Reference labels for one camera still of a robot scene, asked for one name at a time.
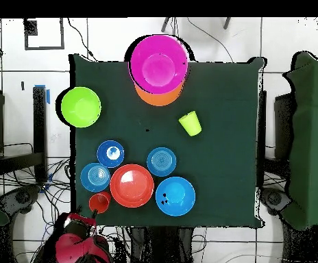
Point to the large light orange bowl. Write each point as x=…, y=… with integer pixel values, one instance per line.
x=159, y=100

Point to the black chair base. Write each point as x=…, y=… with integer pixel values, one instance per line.
x=22, y=197

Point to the black bench frame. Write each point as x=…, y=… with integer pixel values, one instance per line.
x=39, y=123

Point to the light green bowl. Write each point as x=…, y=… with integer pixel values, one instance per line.
x=81, y=107

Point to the red-orange cup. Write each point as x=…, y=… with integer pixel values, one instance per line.
x=100, y=202

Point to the shallow red-orange bowl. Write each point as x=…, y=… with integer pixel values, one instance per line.
x=131, y=186

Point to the dark grey chair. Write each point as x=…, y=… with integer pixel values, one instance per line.
x=274, y=198

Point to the medium blue bowl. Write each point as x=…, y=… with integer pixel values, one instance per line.
x=175, y=197

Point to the small light blue bowl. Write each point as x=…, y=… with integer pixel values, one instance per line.
x=95, y=177
x=161, y=162

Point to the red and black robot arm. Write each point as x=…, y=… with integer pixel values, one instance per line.
x=71, y=249

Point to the light green cup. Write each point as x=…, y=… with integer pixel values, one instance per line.
x=191, y=123

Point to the small dark blue bowl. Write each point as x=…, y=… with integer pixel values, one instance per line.
x=104, y=159

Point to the large pink bowl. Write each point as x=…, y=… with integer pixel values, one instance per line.
x=159, y=65

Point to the grey tripod legs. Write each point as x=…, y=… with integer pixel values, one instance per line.
x=165, y=25

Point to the dark green tablecloth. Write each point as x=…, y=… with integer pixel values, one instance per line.
x=224, y=137

